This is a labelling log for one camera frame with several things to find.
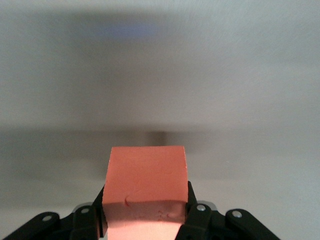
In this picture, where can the brown table mat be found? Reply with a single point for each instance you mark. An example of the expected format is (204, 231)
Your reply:
(75, 75)

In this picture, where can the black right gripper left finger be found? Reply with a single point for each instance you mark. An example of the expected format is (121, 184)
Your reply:
(82, 225)

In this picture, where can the orange foam block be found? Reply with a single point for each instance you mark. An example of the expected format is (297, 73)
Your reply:
(146, 175)

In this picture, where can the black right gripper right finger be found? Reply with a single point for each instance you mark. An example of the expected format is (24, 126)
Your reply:
(205, 222)

